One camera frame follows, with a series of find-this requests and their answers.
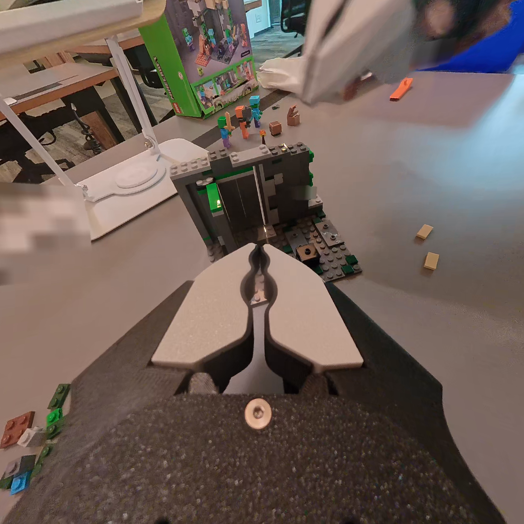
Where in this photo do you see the blue storage bin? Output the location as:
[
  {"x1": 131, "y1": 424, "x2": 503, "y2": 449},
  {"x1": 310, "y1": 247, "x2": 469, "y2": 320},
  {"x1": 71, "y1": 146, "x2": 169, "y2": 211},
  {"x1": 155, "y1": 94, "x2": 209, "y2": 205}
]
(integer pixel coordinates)
[{"x1": 422, "y1": 0, "x2": 524, "y2": 75}]

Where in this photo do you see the green zombie toy minifigure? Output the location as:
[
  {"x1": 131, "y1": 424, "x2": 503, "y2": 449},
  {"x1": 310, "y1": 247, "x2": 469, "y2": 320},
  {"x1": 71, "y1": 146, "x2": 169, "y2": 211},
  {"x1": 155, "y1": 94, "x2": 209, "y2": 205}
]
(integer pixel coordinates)
[{"x1": 217, "y1": 111, "x2": 237, "y2": 150}]

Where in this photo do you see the brown toy brick plate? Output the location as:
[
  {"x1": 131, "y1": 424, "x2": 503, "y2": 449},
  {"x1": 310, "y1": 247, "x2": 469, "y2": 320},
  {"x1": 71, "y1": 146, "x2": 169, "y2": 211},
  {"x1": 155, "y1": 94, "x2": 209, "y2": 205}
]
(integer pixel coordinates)
[{"x1": 0, "y1": 411, "x2": 36, "y2": 449}]

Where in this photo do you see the green toy brick set box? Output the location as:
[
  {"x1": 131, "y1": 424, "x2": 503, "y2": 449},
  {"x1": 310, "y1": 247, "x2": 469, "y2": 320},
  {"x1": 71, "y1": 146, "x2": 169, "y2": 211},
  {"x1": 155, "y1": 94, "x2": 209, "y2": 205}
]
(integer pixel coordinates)
[{"x1": 138, "y1": 0, "x2": 259, "y2": 119}]

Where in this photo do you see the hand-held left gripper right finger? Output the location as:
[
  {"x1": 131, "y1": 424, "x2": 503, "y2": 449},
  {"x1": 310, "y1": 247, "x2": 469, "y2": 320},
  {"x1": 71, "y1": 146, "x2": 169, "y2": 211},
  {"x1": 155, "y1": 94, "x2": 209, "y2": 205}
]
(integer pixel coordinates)
[{"x1": 262, "y1": 244, "x2": 364, "y2": 389}]

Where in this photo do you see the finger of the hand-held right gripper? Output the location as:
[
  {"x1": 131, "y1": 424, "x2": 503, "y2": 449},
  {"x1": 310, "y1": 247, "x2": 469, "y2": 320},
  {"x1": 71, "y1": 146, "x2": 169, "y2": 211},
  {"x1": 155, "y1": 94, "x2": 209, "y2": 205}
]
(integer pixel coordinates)
[
  {"x1": 323, "y1": 0, "x2": 419, "y2": 104},
  {"x1": 302, "y1": 0, "x2": 341, "y2": 104}
]

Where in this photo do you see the white desk lamp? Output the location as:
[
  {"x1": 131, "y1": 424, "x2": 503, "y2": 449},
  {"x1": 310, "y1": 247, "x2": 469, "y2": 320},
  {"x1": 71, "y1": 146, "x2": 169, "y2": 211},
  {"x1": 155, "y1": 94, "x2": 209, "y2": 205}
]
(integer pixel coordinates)
[{"x1": 0, "y1": 0, "x2": 211, "y2": 242}]

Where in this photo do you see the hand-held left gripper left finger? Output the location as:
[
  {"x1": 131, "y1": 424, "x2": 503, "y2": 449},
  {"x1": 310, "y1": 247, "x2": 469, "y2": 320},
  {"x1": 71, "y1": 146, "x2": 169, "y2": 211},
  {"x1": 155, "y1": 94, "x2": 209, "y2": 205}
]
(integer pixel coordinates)
[{"x1": 151, "y1": 244, "x2": 261, "y2": 394}]

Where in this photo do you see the wooden background desk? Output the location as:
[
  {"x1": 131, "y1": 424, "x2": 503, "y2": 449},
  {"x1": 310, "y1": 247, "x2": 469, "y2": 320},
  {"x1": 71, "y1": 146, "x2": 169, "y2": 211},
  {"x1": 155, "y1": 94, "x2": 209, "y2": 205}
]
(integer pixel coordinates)
[{"x1": 0, "y1": 61, "x2": 125, "y2": 123}]

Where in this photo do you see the orange brick separator tool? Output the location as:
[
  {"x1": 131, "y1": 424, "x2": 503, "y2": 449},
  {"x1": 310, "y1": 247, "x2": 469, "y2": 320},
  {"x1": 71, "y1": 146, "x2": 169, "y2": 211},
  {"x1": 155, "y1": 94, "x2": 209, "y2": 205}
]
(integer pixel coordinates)
[{"x1": 389, "y1": 77, "x2": 413, "y2": 101}]

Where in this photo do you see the white toy brick piece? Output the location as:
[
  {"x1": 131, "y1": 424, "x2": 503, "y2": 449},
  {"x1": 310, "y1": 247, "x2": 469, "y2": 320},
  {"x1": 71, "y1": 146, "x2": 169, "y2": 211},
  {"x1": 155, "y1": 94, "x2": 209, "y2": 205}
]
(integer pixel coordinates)
[{"x1": 17, "y1": 427, "x2": 46, "y2": 448}]

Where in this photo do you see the orange toy minifigure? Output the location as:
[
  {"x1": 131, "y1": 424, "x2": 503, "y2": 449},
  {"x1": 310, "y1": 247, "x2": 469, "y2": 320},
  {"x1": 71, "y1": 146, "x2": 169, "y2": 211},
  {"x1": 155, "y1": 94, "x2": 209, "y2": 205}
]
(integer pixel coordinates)
[{"x1": 234, "y1": 105, "x2": 251, "y2": 140}]

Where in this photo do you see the blue toy brick plate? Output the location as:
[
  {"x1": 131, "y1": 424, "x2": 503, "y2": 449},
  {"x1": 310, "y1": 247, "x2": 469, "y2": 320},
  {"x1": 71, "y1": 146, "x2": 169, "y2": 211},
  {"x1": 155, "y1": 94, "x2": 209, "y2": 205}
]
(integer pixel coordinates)
[{"x1": 10, "y1": 471, "x2": 33, "y2": 496}]

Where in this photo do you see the white crumpled paper bag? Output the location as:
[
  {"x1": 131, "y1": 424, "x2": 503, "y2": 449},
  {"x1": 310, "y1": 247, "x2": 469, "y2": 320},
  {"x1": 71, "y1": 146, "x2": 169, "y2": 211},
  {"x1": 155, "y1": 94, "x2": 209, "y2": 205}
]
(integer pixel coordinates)
[{"x1": 256, "y1": 56, "x2": 312, "y2": 96}]

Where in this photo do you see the grey toy brick dungeon model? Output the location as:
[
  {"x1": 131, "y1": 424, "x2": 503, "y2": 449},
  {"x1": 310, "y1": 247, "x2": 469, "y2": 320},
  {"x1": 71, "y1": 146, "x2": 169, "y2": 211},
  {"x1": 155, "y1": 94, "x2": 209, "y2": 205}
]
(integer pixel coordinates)
[{"x1": 170, "y1": 141, "x2": 363, "y2": 307}]

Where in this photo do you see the dark grey toy brick tile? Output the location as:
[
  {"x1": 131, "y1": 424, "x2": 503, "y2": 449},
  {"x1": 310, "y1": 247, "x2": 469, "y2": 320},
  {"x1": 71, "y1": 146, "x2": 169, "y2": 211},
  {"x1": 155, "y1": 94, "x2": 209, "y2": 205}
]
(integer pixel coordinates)
[{"x1": 2, "y1": 455, "x2": 37, "y2": 480}]

